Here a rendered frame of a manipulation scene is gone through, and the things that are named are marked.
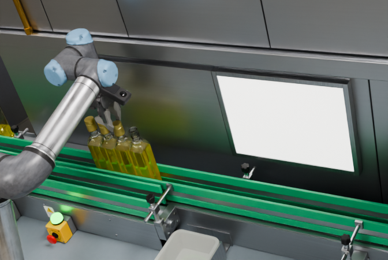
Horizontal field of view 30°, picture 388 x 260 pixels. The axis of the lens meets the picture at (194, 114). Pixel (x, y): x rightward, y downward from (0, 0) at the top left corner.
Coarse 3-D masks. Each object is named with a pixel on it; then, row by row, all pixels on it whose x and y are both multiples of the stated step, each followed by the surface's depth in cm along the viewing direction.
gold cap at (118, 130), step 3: (117, 120) 239; (114, 123) 238; (117, 123) 238; (120, 123) 237; (114, 126) 237; (117, 126) 237; (120, 126) 237; (114, 129) 238; (117, 129) 237; (120, 129) 238; (123, 129) 239; (114, 132) 239; (117, 132) 238; (120, 132) 238; (123, 132) 239; (117, 135) 239; (120, 135) 239
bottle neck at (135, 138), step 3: (129, 129) 237; (132, 129) 237; (135, 129) 237; (129, 132) 236; (132, 132) 235; (135, 132) 236; (138, 132) 237; (132, 135) 236; (135, 135) 236; (138, 135) 237; (132, 138) 237; (135, 138) 237; (138, 138) 237; (132, 141) 239; (135, 141) 237; (138, 141) 238
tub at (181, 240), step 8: (176, 232) 237; (184, 232) 236; (192, 232) 235; (168, 240) 234; (176, 240) 237; (184, 240) 238; (192, 240) 236; (200, 240) 234; (208, 240) 232; (216, 240) 230; (168, 248) 233; (176, 248) 237; (184, 248) 240; (192, 248) 238; (200, 248) 236; (208, 248) 234; (216, 248) 227; (160, 256) 230; (168, 256) 234; (176, 256) 237; (184, 256) 237; (192, 256) 236; (200, 256) 236; (208, 256) 225
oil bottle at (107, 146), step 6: (114, 138) 244; (102, 144) 244; (108, 144) 243; (102, 150) 246; (108, 150) 244; (114, 150) 244; (108, 156) 246; (114, 156) 245; (108, 162) 249; (114, 162) 247; (114, 168) 249; (120, 168) 248
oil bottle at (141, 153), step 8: (136, 144) 238; (144, 144) 239; (136, 152) 238; (144, 152) 239; (136, 160) 241; (144, 160) 240; (152, 160) 243; (136, 168) 244; (144, 168) 242; (152, 168) 244; (144, 176) 244; (152, 176) 245; (160, 176) 249
